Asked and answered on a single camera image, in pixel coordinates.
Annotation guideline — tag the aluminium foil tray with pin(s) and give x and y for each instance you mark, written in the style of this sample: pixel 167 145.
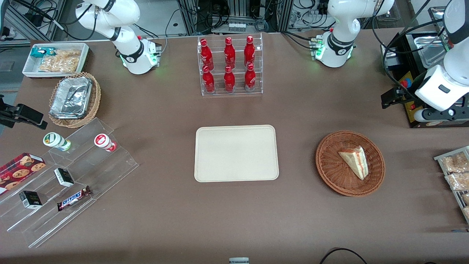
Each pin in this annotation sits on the aluminium foil tray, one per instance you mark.
pixel 71 97

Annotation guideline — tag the beige plastic serving tray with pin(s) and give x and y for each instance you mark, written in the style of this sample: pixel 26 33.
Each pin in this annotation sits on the beige plastic serving tray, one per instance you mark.
pixel 236 154

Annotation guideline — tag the red lid drink cup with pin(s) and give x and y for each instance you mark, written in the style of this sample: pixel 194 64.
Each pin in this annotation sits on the red lid drink cup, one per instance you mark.
pixel 103 142

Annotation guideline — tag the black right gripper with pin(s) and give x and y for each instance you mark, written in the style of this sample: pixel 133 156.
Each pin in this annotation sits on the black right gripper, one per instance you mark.
pixel 14 112

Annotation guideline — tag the tray of packaged snacks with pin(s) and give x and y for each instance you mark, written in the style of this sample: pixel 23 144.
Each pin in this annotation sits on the tray of packaged snacks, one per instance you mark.
pixel 439 158

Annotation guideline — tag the teal snack packet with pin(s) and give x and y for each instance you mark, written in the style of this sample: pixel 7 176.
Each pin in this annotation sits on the teal snack packet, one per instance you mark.
pixel 39 51

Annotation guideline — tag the triangular sandwich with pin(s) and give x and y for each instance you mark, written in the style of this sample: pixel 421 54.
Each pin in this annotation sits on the triangular sandwich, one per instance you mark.
pixel 356 160

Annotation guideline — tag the clear bag of crackers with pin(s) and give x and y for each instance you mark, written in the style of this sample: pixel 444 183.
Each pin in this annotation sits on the clear bag of crackers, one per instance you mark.
pixel 60 63

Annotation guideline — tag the small grey white device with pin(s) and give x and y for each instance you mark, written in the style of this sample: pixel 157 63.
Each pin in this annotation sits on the small grey white device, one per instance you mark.
pixel 239 260

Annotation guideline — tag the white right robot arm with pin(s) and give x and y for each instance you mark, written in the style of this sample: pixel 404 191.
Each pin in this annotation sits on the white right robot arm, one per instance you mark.
pixel 136 55

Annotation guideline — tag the clear acrylic bottle rack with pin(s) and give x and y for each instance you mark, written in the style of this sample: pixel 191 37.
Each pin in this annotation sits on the clear acrylic bottle rack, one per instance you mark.
pixel 236 91

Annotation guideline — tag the oval light wicker basket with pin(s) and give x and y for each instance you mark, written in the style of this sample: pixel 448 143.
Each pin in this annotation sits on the oval light wicker basket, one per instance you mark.
pixel 95 99

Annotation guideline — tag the clear bag of pastry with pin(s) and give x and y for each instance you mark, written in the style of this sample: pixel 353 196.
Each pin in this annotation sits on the clear bag of pastry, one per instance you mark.
pixel 456 162
pixel 458 181

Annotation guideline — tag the red cola bottle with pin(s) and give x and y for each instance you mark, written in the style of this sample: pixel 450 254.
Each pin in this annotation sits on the red cola bottle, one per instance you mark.
pixel 206 55
pixel 229 53
pixel 209 80
pixel 229 80
pixel 250 79
pixel 249 52

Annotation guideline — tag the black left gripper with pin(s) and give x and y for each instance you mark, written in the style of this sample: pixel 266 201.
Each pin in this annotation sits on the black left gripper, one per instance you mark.
pixel 401 94

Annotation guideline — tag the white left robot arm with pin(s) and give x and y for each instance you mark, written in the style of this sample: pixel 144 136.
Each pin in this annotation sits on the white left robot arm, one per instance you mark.
pixel 335 51

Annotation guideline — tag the black food warmer appliance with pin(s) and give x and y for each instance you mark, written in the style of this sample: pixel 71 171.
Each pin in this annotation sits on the black food warmer appliance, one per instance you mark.
pixel 405 49

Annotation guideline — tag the clear acrylic tiered shelf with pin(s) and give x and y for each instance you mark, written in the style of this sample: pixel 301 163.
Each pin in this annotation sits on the clear acrylic tiered shelf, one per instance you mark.
pixel 110 176

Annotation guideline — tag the aluminium frame rack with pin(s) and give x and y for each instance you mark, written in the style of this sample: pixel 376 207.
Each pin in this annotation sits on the aluminium frame rack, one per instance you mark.
pixel 190 16

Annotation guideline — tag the white power strip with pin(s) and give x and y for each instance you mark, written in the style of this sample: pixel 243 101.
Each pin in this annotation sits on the white power strip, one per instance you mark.
pixel 237 26

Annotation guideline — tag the red cookie box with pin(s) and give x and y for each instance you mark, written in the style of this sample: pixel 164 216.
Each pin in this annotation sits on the red cookie box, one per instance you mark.
pixel 20 170

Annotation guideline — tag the white rectangular snack bin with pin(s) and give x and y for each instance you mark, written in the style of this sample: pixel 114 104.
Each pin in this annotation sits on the white rectangular snack bin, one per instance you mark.
pixel 31 68

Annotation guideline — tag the Snickers chocolate bar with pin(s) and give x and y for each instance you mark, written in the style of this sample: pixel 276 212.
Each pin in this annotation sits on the Snickers chocolate bar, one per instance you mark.
pixel 74 198

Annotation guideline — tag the small black white box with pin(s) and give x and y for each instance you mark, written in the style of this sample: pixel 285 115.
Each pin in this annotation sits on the small black white box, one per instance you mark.
pixel 30 200
pixel 63 177

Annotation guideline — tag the round brown wicker basket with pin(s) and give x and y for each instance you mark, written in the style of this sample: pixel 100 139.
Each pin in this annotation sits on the round brown wicker basket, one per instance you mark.
pixel 331 168

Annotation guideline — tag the green lid drink cup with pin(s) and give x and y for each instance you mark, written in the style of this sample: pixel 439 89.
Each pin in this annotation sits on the green lid drink cup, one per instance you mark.
pixel 55 141

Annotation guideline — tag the steel warmer pan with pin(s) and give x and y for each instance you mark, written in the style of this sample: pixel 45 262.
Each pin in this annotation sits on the steel warmer pan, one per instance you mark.
pixel 428 47

